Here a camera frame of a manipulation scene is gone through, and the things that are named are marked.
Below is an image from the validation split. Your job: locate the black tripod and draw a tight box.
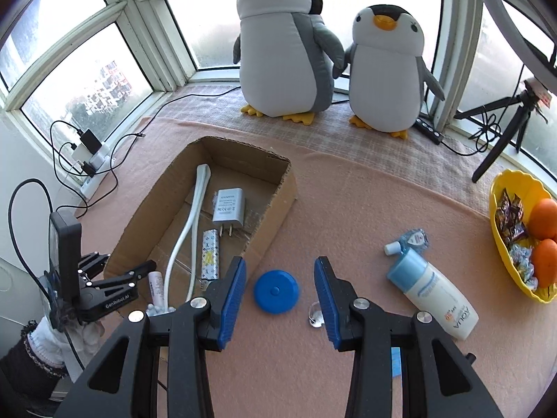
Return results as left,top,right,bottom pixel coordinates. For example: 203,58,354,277
453,76,553,184

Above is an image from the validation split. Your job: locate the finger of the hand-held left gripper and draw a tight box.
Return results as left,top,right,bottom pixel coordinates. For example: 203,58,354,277
89,260,158,292
78,251,112,280

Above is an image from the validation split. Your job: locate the yellow plastic bowl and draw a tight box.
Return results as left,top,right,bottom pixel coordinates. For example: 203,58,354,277
489,169,557,304

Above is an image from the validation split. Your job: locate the brown cardboard box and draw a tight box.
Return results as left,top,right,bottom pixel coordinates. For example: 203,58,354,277
104,136,299,314

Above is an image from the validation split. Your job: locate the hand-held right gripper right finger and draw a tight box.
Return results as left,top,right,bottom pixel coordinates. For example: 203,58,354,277
314,256,490,418

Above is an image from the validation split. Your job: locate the clear plastic packet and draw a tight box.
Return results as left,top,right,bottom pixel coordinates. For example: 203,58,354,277
398,227,431,253

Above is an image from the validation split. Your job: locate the white sunscreen bottle blue cap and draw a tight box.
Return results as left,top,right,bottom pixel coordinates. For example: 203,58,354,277
386,253,479,341

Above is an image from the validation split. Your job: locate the blue round tape measure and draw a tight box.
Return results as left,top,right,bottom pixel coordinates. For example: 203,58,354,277
253,270,301,314

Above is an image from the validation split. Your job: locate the large penguin plush toy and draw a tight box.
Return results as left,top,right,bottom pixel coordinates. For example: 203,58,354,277
233,0,346,126

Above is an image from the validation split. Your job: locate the thick black gripper cable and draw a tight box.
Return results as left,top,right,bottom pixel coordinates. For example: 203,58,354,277
9,178,88,375

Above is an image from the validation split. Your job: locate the white window frame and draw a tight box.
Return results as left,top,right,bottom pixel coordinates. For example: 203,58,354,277
0,0,557,170

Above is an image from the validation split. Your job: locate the checkered cloth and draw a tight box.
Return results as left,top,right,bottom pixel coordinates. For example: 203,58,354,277
176,83,492,184

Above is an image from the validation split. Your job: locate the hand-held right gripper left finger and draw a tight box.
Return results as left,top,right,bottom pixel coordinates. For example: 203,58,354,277
54,256,248,418

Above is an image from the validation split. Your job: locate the black power adapter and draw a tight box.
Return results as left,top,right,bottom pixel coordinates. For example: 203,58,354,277
77,129,103,151

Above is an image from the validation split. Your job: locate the small penguin plush toy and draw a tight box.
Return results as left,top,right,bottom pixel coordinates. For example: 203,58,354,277
333,4,447,140

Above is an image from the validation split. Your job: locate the person's left hand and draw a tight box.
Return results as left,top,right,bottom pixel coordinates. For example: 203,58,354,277
26,319,105,369

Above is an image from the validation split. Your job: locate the white wall charger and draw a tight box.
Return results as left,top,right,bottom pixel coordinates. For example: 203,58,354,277
212,187,246,238

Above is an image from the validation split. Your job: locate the pile of brown wrapped chocolates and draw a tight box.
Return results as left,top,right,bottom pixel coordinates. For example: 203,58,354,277
496,189,529,249

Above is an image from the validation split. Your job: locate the orange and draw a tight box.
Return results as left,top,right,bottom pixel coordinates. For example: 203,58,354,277
528,198,557,241
532,239,557,289

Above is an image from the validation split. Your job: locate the small metal key ring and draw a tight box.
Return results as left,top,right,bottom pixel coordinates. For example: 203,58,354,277
307,302,325,328

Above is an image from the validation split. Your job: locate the small pink white bottle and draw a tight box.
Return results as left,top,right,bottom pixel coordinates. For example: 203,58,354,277
148,272,168,310

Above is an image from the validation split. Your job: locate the white power strip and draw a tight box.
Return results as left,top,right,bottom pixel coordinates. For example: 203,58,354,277
70,137,115,196

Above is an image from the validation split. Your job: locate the pink blanket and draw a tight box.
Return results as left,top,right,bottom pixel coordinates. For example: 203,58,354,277
74,115,557,418

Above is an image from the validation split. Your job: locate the power strip with chargers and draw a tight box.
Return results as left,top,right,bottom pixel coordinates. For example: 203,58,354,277
74,131,146,218

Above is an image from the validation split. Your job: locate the person's left forearm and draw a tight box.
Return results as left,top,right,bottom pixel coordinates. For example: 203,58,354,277
0,320,70,401

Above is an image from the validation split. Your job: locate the patterned white lighter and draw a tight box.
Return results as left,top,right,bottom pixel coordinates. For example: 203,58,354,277
201,229,221,280

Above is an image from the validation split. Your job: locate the pile of blue white candies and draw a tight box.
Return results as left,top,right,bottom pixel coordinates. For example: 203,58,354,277
507,244,539,290

